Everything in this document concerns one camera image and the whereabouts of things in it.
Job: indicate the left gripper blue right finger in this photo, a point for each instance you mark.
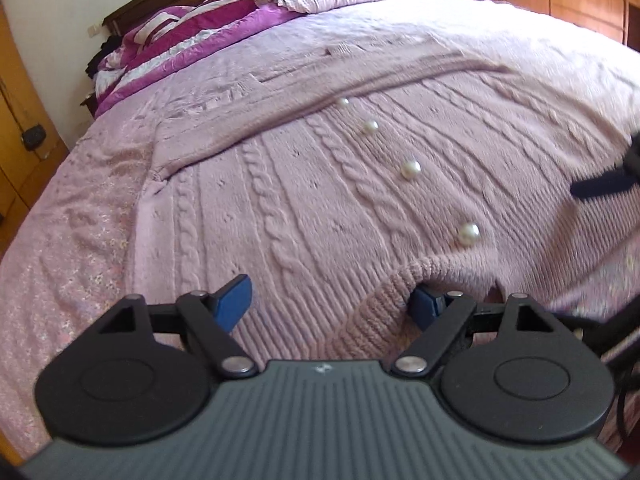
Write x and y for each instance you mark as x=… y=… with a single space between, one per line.
x=427 y=306

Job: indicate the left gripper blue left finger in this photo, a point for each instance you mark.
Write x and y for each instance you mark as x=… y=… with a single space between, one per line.
x=226 y=306

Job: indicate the pink cable knit cardigan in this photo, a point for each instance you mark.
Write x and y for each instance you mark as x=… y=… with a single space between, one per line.
x=341 y=179

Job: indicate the black clothes pile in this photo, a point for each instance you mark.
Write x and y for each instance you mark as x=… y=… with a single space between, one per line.
x=110 y=45

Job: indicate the pink floral bed sheet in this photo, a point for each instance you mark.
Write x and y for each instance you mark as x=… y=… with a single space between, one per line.
x=69 y=261

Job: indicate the dark wooden nightstand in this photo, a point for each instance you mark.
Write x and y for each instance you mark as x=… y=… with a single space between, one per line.
x=91 y=103

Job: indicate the yellow wooden wardrobe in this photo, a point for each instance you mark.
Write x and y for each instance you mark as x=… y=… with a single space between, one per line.
x=24 y=175

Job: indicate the small black hanging bag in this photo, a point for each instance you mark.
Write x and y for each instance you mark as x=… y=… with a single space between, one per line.
x=33 y=137

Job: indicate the magenta white striped quilt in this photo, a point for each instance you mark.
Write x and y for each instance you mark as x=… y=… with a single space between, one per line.
x=175 y=38

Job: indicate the white wall socket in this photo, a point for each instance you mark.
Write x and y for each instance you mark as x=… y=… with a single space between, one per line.
x=93 y=30

